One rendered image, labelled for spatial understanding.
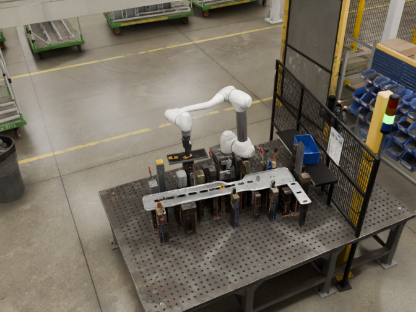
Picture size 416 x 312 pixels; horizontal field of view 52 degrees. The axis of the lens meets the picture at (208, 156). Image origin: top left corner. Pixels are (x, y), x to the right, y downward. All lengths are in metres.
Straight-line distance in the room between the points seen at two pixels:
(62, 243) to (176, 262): 1.73
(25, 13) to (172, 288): 2.95
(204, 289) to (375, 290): 1.83
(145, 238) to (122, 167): 2.12
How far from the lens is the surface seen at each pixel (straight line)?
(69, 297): 4.53
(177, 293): 3.48
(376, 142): 3.53
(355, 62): 6.06
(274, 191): 3.77
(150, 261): 3.70
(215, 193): 3.79
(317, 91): 6.18
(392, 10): 7.80
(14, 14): 0.76
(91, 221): 5.16
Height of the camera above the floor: 3.51
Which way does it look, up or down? 37 degrees down
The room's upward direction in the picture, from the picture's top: 1 degrees counter-clockwise
